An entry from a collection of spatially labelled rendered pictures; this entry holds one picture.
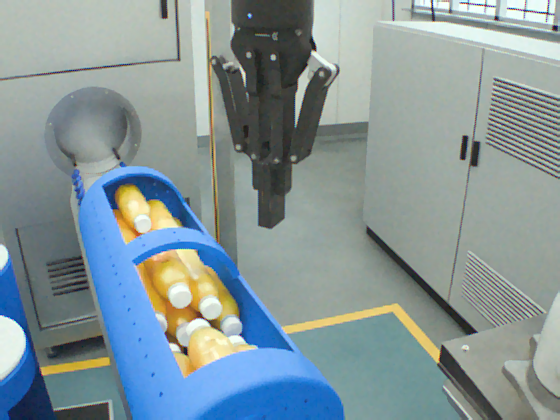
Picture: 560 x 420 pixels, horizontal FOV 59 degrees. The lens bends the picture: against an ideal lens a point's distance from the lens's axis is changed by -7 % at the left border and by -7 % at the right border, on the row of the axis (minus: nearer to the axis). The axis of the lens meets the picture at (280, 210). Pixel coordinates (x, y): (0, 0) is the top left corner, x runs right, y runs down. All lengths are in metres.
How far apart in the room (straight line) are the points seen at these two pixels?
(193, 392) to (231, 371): 0.05
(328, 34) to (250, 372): 5.17
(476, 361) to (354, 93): 5.07
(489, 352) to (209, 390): 0.57
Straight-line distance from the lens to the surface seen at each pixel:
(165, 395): 0.72
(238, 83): 0.53
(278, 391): 0.69
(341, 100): 5.88
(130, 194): 1.34
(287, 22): 0.46
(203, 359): 0.78
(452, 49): 2.67
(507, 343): 1.09
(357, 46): 5.85
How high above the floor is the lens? 1.69
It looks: 24 degrees down
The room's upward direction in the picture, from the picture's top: straight up
